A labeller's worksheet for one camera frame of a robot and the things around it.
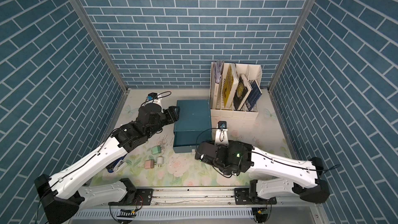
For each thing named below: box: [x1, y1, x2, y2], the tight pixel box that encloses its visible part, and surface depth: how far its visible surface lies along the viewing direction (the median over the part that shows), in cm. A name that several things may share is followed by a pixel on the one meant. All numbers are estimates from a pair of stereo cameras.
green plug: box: [151, 145, 162, 155], surface depth 89 cm
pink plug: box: [144, 159, 157, 170], surface depth 84 cm
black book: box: [233, 74, 252, 111], surface depth 99 cm
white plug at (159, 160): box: [157, 156, 164, 168], surface depth 85 cm
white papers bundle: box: [213, 59, 225, 84], surface depth 93 cm
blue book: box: [245, 79, 263, 111], surface depth 103 cm
